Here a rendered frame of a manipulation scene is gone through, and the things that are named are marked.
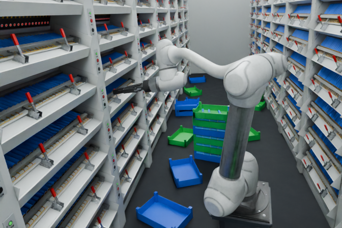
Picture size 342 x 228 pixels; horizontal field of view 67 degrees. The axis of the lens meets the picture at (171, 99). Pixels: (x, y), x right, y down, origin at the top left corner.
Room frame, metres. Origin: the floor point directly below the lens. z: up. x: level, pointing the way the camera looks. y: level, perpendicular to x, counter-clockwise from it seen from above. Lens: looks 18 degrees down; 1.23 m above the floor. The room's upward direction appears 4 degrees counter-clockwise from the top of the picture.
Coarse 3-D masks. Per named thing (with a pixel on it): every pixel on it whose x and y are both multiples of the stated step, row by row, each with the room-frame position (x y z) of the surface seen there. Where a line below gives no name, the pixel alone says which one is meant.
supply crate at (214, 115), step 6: (198, 108) 2.15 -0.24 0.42; (204, 108) 2.17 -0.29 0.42; (210, 108) 2.14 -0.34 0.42; (216, 108) 2.12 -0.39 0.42; (222, 108) 2.10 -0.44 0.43; (198, 114) 1.98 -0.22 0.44; (204, 114) 1.96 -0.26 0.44; (210, 114) 1.94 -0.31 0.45; (216, 114) 1.92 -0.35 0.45; (222, 114) 1.90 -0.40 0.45; (222, 120) 1.91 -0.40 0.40
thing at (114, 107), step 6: (126, 78) 1.95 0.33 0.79; (132, 78) 1.94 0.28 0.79; (138, 78) 1.94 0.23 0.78; (132, 84) 1.90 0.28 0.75; (114, 96) 1.60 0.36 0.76; (120, 96) 1.62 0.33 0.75; (126, 96) 1.65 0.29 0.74; (132, 96) 1.77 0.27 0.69; (108, 102) 1.49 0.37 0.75; (114, 102) 1.51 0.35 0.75; (126, 102) 1.65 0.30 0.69; (114, 108) 1.43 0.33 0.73; (120, 108) 1.53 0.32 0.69; (114, 114) 1.43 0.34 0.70
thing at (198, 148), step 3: (195, 144) 2.02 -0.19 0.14; (195, 147) 2.02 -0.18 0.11; (198, 147) 2.01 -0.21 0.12; (201, 147) 2.00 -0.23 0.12; (204, 147) 1.99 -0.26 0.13; (207, 147) 1.97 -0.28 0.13; (195, 150) 2.02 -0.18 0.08; (198, 150) 2.01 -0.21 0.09; (201, 150) 2.00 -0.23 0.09; (204, 150) 1.99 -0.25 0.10; (207, 150) 1.98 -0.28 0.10; (210, 150) 1.96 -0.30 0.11; (213, 150) 1.95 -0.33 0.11; (216, 150) 1.94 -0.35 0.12; (219, 150) 1.93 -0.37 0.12; (213, 153) 1.95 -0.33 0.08; (216, 153) 1.94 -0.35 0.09; (219, 153) 1.93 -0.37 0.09
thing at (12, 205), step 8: (0, 144) 0.65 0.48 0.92; (0, 152) 0.65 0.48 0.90; (0, 160) 0.64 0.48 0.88; (0, 168) 0.63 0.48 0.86; (8, 176) 0.65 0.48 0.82; (8, 184) 0.64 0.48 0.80; (8, 192) 0.63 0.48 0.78; (0, 200) 0.60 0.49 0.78; (8, 200) 0.63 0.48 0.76; (16, 200) 0.65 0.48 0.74; (0, 208) 0.60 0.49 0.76; (8, 208) 0.62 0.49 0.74; (16, 208) 0.64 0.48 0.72; (0, 216) 0.59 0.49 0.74; (8, 216) 0.61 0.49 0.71; (16, 216) 0.64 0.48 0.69; (0, 224) 0.58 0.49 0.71; (24, 224) 0.65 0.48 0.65
